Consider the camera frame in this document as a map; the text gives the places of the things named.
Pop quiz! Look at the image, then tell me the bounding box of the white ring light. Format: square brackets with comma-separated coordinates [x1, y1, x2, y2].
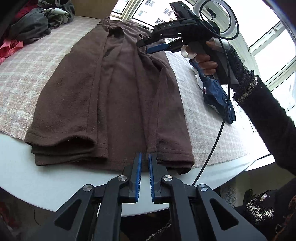
[194, 0, 240, 40]

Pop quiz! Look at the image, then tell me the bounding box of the brown fleece garment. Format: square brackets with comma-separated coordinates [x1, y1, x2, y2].
[24, 17, 195, 175]

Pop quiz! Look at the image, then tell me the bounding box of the pink garment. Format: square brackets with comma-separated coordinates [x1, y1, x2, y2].
[0, 39, 25, 65]

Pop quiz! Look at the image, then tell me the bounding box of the white framed window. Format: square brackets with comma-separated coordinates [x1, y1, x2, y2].
[110, 0, 296, 112]

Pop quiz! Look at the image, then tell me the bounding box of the navy blue garment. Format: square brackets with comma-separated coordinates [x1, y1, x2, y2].
[190, 59, 236, 124]

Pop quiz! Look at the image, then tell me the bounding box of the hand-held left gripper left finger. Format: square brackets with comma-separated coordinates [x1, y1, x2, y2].
[29, 152, 142, 241]

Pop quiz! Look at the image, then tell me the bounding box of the person's right hand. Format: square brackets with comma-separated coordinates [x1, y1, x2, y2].
[181, 38, 230, 76]

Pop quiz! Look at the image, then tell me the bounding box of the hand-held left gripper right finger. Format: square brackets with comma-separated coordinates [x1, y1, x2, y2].
[148, 152, 267, 241]

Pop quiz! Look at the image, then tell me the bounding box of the plywood board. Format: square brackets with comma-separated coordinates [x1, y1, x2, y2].
[73, 0, 119, 19]

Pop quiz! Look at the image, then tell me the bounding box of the black tweed cardigan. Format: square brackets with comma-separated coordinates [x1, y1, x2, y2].
[233, 176, 296, 241]

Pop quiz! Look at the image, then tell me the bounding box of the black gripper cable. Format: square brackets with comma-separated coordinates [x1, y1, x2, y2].
[191, 0, 240, 186]

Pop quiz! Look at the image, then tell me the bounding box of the dark grey garment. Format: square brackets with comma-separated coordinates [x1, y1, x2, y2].
[38, 0, 75, 26]

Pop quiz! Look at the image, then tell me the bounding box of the pink plaid blanket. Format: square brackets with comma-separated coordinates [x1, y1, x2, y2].
[0, 15, 251, 166]

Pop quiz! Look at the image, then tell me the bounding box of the dark red garment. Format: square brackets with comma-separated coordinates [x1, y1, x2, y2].
[14, 0, 38, 18]

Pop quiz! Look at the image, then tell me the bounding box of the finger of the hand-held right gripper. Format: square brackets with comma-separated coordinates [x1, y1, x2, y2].
[147, 39, 184, 54]
[138, 34, 167, 48]

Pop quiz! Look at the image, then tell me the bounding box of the person's right forearm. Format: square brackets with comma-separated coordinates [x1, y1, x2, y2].
[228, 44, 296, 174]

